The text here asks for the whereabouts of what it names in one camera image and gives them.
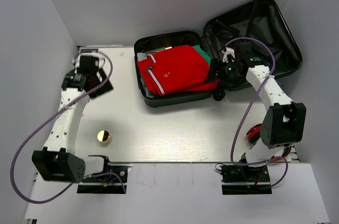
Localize black suitcase wheel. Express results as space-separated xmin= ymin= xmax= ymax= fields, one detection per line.
xmin=213 ymin=89 xmax=226 ymax=102

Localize red polo shirt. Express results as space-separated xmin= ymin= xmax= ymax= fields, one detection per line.
xmin=137 ymin=45 xmax=218 ymax=96

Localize beige cosmetic tube bottle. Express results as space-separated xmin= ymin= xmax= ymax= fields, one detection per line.
xmin=145 ymin=47 xmax=172 ymax=55

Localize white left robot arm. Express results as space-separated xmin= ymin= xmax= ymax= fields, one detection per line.
xmin=32 ymin=55 xmax=113 ymax=183

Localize black open suitcase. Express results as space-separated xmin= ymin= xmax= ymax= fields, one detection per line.
xmin=133 ymin=0 xmax=303 ymax=108

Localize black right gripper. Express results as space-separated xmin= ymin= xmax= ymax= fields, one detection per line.
xmin=204 ymin=58 xmax=242 ymax=86

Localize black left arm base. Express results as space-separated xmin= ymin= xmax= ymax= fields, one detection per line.
xmin=77 ymin=163 xmax=133 ymax=195

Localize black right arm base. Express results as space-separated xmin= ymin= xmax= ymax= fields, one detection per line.
xmin=215 ymin=163 xmax=272 ymax=195

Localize gold lid cream jar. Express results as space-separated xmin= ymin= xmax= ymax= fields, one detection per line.
xmin=97 ymin=130 xmax=112 ymax=145

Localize green shirt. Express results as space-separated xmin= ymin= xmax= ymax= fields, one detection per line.
xmin=193 ymin=45 xmax=211 ymax=66

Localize red black headphones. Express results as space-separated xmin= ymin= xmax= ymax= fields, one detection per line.
xmin=246 ymin=123 xmax=292 ymax=157

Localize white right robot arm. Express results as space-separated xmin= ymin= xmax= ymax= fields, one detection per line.
xmin=206 ymin=38 xmax=306 ymax=181

